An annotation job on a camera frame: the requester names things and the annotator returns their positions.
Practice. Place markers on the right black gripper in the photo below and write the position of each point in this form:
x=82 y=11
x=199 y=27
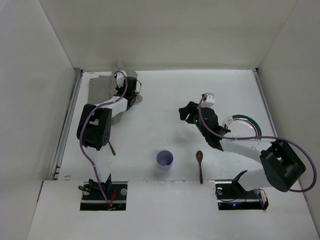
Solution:
x=191 y=114

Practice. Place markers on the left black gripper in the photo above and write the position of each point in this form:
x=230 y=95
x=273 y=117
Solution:
x=131 y=88

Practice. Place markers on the grey cloth placemat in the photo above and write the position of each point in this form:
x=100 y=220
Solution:
x=103 y=88

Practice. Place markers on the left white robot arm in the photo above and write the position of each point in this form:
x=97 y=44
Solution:
x=94 y=127

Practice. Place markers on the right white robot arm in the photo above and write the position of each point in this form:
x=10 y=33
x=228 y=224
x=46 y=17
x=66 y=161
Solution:
x=282 y=167

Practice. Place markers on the brown wooden spoon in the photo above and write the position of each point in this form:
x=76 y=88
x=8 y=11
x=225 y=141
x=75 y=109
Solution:
x=199 y=157

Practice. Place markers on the white plate green rim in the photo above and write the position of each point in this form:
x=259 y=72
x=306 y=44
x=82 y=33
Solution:
x=242 y=126

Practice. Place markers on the lavender plastic cup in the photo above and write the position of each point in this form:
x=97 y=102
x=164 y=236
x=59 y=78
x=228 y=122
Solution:
x=164 y=159

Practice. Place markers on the brown wooden fork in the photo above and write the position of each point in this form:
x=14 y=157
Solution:
x=111 y=148

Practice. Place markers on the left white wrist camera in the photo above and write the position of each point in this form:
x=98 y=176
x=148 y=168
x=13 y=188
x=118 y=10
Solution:
x=119 y=78

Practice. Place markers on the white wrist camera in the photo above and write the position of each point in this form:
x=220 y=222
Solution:
x=119 y=78
x=208 y=100

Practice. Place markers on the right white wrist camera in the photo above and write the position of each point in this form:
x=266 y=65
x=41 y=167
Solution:
x=208 y=100

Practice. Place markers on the left aluminium table rail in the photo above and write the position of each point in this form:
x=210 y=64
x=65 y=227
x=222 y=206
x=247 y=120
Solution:
x=60 y=149

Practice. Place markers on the aluminium table rail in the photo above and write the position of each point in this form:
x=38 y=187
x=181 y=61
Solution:
x=60 y=149
x=259 y=85

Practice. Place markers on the right aluminium table rail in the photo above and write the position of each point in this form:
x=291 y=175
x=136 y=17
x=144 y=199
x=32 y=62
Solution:
x=259 y=85

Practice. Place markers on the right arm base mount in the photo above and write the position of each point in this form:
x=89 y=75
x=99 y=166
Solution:
x=232 y=196

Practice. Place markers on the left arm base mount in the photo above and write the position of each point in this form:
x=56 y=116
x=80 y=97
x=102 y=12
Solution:
x=113 y=199

